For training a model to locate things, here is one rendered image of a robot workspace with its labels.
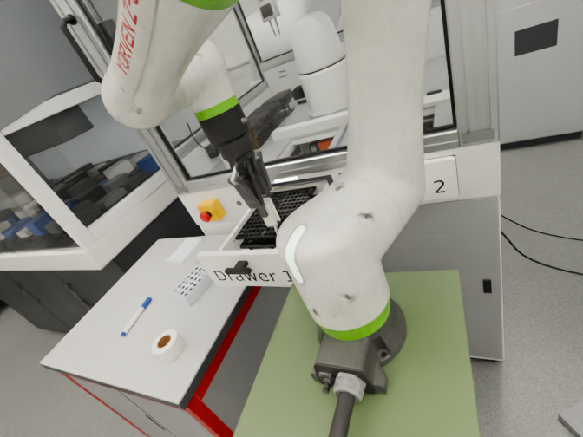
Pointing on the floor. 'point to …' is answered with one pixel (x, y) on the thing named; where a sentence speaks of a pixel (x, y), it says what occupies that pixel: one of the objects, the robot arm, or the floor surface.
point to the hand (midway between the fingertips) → (268, 211)
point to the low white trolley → (208, 324)
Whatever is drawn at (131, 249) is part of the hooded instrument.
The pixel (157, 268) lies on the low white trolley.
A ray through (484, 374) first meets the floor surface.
